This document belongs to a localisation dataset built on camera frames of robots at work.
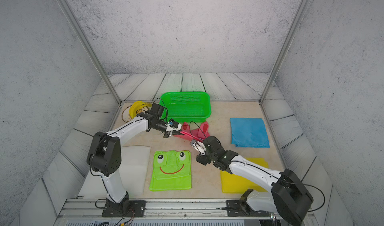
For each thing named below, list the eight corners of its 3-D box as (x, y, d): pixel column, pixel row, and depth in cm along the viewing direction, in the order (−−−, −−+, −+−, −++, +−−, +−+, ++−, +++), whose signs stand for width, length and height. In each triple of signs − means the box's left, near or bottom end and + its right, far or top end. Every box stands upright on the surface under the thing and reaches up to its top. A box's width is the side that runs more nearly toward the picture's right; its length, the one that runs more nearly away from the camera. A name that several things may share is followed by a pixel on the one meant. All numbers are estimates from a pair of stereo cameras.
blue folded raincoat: (232, 147, 97) (233, 145, 95) (227, 120, 112) (228, 117, 110) (271, 147, 97) (272, 145, 95) (261, 120, 112) (262, 117, 110)
